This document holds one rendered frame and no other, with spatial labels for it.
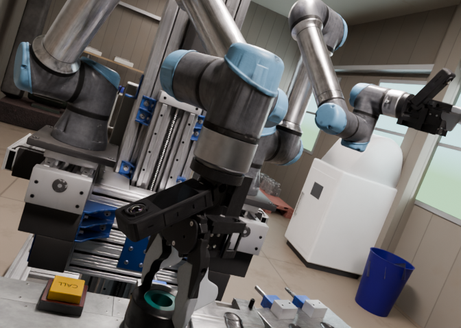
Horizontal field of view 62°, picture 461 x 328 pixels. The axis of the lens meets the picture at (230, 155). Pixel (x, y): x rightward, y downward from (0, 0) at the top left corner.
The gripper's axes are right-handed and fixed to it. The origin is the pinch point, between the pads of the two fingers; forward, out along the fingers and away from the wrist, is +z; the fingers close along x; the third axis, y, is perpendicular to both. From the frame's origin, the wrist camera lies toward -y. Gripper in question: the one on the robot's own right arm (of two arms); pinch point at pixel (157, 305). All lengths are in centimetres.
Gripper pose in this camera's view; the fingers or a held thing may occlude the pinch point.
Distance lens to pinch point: 54.8
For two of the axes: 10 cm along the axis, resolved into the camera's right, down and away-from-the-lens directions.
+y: 7.0, 1.6, 6.9
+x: -6.3, -3.2, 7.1
